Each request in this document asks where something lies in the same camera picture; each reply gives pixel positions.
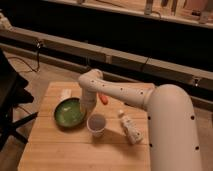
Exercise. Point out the white plastic bottle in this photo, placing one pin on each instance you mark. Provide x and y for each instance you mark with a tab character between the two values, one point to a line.
132	133

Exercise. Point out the green ceramic bowl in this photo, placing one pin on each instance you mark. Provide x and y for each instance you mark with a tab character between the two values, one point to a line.
67	113

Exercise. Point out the white paper cup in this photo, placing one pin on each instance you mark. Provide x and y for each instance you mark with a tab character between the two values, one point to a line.
96	124

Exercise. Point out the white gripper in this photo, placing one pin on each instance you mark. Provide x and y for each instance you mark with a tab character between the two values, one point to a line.
88	101

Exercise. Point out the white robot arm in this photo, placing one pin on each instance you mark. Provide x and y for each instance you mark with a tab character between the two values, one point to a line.
172	126

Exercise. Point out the black chair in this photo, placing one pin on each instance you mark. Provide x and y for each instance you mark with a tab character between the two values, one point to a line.
12	93

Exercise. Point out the orange carrot toy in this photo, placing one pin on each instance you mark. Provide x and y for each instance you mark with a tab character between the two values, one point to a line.
103	98

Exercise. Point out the white sponge block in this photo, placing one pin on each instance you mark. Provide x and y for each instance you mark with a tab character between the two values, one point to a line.
66	93

